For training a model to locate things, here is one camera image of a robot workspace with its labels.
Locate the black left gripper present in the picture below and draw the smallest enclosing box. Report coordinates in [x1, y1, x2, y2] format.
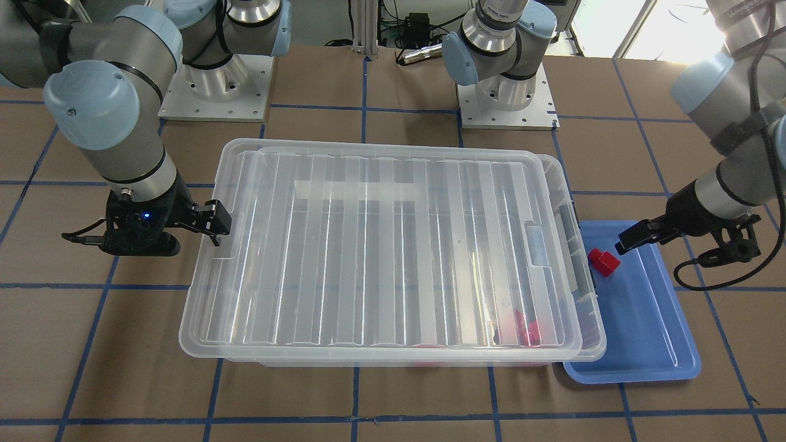
[615, 182, 761, 268]

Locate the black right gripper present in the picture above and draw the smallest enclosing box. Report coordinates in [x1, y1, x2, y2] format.
[98, 178, 233, 255]

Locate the clear plastic box lid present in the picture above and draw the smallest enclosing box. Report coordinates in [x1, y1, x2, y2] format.
[179, 139, 584, 359]

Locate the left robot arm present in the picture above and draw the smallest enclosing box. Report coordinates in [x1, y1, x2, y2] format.
[442, 1, 784, 268]

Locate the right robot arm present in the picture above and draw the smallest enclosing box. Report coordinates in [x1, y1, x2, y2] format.
[1, 1, 291, 257]

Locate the clear plastic storage box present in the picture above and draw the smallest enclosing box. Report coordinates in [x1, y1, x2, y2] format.
[221, 147, 607, 369]

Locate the blue plastic tray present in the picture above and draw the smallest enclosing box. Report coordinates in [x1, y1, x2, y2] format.
[564, 244, 702, 384]

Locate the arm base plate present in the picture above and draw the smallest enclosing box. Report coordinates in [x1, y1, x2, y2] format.
[158, 54, 276, 123]
[456, 66, 561, 131]

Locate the aluminium frame post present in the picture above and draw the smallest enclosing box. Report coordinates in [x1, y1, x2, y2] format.
[349, 1, 379, 59]

